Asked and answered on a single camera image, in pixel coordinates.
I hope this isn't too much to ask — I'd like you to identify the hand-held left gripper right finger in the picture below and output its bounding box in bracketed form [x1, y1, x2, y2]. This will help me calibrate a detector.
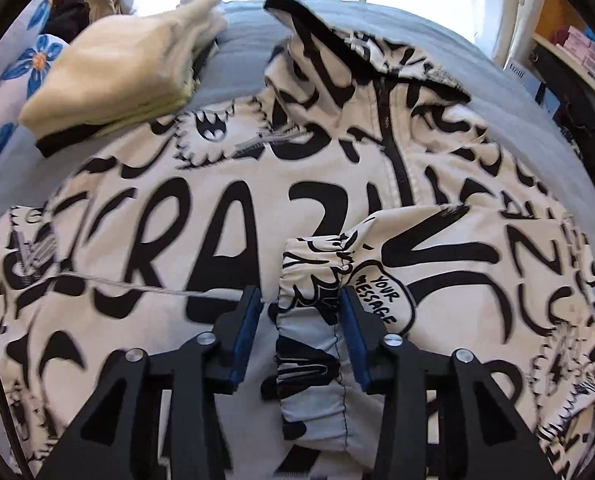
[338, 285, 553, 480]

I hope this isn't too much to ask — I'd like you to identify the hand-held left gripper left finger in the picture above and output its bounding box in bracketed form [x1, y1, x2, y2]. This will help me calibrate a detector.
[38, 285, 264, 480]

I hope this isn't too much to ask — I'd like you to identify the black and white printed hoodie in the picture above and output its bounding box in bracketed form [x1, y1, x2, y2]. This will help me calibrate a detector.
[0, 0, 595, 480]

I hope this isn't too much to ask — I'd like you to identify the dark clothes pile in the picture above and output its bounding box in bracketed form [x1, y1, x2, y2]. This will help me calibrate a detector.
[45, 0, 91, 41]

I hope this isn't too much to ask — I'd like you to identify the folded black garment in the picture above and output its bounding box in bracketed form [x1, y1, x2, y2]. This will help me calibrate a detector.
[35, 110, 128, 159]

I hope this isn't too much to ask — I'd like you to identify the light blue bed blanket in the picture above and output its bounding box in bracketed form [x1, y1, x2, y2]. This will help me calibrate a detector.
[0, 0, 595, 241]

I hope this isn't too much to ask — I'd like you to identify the folded cream garment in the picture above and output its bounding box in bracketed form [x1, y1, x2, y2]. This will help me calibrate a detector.
[18, 0, 228, 138]

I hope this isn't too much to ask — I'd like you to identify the black bag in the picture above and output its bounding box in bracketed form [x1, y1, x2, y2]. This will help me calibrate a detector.
[530, 40, 595, 196]

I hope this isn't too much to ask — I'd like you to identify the blue floral blanket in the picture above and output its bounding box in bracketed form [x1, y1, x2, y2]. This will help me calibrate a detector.
[0, 0, 71, 196]

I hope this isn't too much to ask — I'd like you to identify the stack of pink boxes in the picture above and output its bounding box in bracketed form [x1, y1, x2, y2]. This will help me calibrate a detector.
[562, 27, 595, 76]

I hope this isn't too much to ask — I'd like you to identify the wooden shelf unit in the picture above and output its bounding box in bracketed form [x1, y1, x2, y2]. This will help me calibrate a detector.
[527, 0, 595, 106]

